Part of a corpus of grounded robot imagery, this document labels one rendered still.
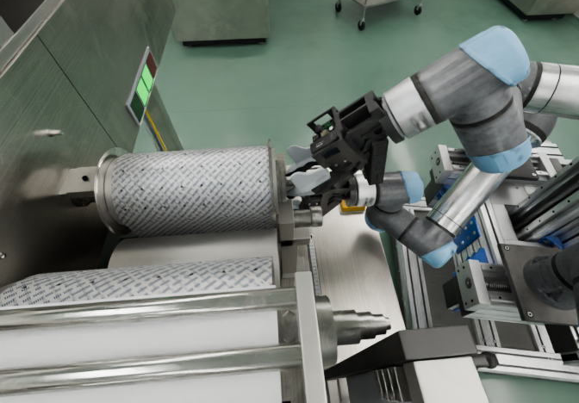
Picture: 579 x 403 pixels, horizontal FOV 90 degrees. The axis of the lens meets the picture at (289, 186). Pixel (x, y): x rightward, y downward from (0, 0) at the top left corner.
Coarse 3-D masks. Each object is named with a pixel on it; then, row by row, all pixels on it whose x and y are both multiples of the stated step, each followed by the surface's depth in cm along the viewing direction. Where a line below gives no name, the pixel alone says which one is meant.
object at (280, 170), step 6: (276, 162) 48; (282, 162) 48; (276, 168) 47; (282, 168) 47; (276, 174) 47; (282, 174) 47; (282, 180) 47; (282, 186) 47; (282, 192) 47; (282, 198) 48
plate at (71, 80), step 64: (64, 0) 49; (128, 0) 72; (64, 64) 48; (128, 64) 70; (0, 128) 36; (64, 128) 47; (128, 128) 68; (0, 192) 35; (0, 256) 34; (64, 256) 45
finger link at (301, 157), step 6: (288, 150) 50; (294, 150) 50; (300, 150) 50; (306, 150) 50; (294, 156) 51; (300, 156) 51; (306, 156) 51; (300, 162) 52; (306, 162) 52; (312, 162) 51; (294, 168) 53; (300, 168) 52; (306, 168) 52; (288, 174) 54
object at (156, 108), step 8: (152, 96) 124; (152, 104) 127; (160, 104) 130; (152, 112) 131; (160, 112) 131; (160, 120) 135; (168, 120) 139; (160, 128) 139; (168, 128) 139; (160, 136) 143; (168, 136) 143; (176, 136) 149; (168, 144) 148; (176, 144) 148
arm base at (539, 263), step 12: (528, 264) 84; (540, 264) 81; (552, 264) 77; (528, 276) 82; (540, 276) 79; (552, 276) 77; (540, 288) 79; (552, 288) 77; (564, 288) 75; (552, 300) 78; (564, 300) 76
